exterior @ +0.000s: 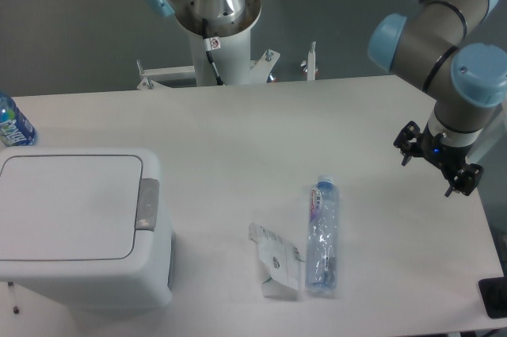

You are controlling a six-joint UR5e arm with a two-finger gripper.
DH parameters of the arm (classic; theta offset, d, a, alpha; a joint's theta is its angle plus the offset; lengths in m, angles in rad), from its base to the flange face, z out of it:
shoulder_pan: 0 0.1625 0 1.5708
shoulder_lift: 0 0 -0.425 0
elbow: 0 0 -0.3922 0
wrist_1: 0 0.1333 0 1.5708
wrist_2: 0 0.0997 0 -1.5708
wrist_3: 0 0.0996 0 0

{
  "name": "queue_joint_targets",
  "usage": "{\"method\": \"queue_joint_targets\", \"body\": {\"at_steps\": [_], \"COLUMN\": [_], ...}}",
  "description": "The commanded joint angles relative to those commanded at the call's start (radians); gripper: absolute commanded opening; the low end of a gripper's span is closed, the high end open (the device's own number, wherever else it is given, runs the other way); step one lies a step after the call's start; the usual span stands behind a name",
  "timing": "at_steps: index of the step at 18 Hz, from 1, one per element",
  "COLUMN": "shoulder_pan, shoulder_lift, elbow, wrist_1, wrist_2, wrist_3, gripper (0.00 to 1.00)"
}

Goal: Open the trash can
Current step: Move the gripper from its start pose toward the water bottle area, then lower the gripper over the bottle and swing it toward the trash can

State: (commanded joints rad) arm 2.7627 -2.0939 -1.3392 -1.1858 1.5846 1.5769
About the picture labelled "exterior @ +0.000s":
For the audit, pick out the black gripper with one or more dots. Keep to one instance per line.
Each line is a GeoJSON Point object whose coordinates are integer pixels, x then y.
{"type": "Point", "coordinates": [462, 177]}

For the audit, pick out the white push-button trash can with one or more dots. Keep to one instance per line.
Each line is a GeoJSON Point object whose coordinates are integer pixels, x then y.
{"type": "Point", "coordinates": [86, 226]}

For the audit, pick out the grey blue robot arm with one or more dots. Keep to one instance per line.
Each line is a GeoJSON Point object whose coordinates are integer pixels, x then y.
{"type": "Point", "coordinates": [467, 82]}

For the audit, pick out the clear empty plastic bottle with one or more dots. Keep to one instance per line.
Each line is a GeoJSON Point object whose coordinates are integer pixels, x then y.
{"type": "Point", "coordinates": [321, 256]}

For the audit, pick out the black device at table edge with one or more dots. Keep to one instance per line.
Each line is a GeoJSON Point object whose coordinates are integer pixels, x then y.
{"type": "Point", "coordinates": [493, 292]}

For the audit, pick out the crumpled white paper package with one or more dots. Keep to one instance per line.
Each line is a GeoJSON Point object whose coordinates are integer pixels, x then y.
{"type": "Point", "coordinates": [278, 264]}

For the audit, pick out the blue labelled water bottle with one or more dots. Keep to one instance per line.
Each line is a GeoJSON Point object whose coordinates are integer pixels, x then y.
{"type": "Point", "coordinates": [16, 129]}

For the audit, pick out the white bracket post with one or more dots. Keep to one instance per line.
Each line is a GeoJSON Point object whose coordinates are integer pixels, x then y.
{"type": "Point", "coordinates": [309, 65]}

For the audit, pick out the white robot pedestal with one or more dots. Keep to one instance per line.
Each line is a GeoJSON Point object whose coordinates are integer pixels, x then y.
{"type": "Point", "coordinates": [219, 33]}

